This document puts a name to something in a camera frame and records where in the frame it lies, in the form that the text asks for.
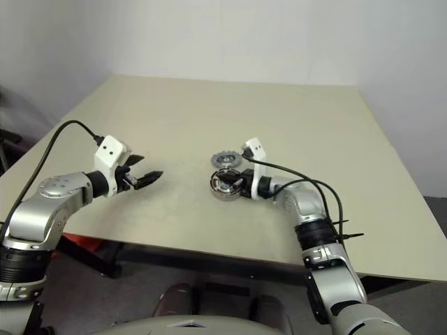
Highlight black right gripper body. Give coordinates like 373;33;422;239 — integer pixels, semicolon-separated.
237;169;254;200

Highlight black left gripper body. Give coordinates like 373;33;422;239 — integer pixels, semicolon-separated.
115;163;139;192

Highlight dark spoked motor rotor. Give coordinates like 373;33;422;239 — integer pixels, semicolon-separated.
214;173;240;195

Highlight round motor housing copper windings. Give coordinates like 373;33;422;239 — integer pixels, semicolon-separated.
208;168;245;202

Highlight grey toothed motor lid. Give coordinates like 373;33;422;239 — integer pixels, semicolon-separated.
210;150;244;169

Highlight red object under table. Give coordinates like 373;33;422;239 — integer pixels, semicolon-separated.
62;234;105;253

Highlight dark rounded shape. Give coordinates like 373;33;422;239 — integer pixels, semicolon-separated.
153;283;195;317

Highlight silver robot torso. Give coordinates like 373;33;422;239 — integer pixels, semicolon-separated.
92;313;252;335

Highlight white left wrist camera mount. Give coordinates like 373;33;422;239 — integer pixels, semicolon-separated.
94;135;133;199

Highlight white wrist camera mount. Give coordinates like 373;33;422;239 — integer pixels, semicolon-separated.
94;135;133;199
240;138;272;201

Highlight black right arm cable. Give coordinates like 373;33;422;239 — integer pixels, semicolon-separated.
242;149;364;244

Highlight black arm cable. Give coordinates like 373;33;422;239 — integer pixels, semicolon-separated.
0;120;105;245
242;149;364;244

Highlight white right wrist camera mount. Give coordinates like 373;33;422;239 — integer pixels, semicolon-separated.
240;138;272;201

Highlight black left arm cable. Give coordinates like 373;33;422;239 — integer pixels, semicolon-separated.
0;120;105;245

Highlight black table frame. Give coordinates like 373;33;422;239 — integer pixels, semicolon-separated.
55;236;447;298

